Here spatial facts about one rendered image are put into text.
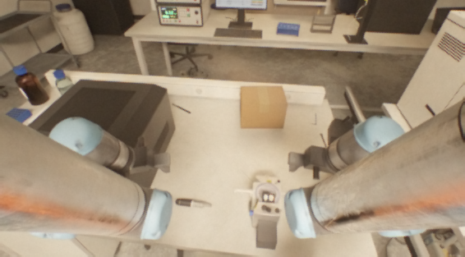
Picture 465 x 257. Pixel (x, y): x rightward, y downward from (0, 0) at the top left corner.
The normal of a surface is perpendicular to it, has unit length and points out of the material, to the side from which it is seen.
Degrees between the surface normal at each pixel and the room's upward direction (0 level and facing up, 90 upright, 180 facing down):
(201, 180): 0
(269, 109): 90
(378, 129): 25
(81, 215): 100
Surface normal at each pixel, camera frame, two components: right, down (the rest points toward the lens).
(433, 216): -0.56, 0.71
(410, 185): -0.97, 0.18
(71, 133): -0.06, -0.43
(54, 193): 0.96, 0.21
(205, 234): 0.00, -0.76
